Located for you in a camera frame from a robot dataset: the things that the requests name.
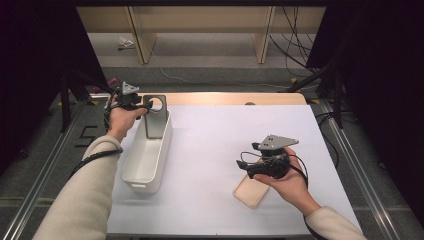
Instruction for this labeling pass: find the tangle of black cables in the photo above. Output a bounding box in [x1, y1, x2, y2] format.
[269, 5, 322, 78]

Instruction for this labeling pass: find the wooden shelf unit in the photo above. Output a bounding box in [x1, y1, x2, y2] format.
[75, 5, 328, 65]

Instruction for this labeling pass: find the aluminium floor rail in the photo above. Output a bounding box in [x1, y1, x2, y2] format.
[0, 99, 88, 240]
[318, 99, 405, 240]

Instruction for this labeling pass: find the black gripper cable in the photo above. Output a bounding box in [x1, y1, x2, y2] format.
[68, 98, 124, 181]
[239, 150, 321, 240]

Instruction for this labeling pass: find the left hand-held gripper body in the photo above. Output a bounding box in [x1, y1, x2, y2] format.
[113, 81, 136, 110]

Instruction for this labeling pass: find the black floor cable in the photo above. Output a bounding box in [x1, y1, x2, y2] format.
[314, 110, 342, 168]

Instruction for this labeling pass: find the white plastic bin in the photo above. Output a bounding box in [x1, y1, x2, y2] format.
[120, 103, 173, 195]

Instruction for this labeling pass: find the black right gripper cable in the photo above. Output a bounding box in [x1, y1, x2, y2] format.
[239, 150, 321, 240]

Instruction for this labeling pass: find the crumpled white paper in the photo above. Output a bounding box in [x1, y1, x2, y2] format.
[117, 36, 136, 51]

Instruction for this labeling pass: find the black metal stand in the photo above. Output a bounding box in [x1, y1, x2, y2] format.
[286, 63, 345, 130]
[59, 69, 115, 133]

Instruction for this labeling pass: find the white table mat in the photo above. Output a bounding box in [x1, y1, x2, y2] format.
[106, 104, 363, 236]

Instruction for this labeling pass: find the person's right hand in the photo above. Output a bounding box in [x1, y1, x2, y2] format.
[253, 148, 321, 218]

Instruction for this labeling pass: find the grey metal stand with hole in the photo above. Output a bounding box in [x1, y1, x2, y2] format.
[142, 94, 168, 140]

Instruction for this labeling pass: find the person's left hand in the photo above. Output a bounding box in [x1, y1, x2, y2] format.
[106, 102, 149, 143]

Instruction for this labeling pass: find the dark curtain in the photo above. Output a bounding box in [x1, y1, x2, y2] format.
[0, 0, 111, 168]
[306, 0, 424, 228]

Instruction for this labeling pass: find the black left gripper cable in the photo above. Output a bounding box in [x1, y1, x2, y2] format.
[68, 98, 124, 181]

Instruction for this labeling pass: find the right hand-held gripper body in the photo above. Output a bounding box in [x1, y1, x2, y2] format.
[248, 134, 300, 180]

